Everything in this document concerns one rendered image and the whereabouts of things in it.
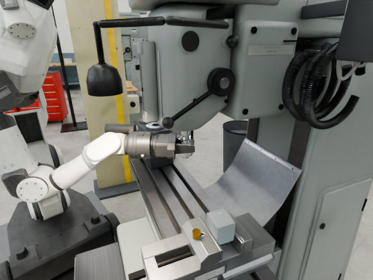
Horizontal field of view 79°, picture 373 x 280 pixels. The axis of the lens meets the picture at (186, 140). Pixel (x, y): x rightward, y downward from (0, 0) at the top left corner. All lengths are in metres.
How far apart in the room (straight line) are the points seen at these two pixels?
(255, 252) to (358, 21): 0.56
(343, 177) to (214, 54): 0.68
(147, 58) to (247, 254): 0.57
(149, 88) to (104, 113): 1.82
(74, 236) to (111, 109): 1.36
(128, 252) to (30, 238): 0.80
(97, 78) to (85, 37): 1.85
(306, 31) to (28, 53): 0.80
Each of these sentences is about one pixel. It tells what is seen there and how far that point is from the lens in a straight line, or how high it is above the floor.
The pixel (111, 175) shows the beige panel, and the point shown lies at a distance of 2.71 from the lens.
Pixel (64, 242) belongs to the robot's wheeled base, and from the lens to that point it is 1.45.
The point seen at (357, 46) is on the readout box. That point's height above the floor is 1.54.
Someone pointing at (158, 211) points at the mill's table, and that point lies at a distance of 0.87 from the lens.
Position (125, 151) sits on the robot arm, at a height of 1.23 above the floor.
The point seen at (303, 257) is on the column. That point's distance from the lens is 1.14.
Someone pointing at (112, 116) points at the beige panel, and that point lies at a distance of 2.45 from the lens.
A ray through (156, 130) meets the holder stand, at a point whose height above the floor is 1.17.
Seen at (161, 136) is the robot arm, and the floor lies 1.26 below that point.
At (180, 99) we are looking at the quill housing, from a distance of 0.58.
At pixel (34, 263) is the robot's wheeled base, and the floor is 0.59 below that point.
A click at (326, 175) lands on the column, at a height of 1.12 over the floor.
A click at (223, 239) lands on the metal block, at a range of 0.64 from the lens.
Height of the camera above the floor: 1.55
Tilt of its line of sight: 23 degrees down
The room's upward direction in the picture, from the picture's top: straight up
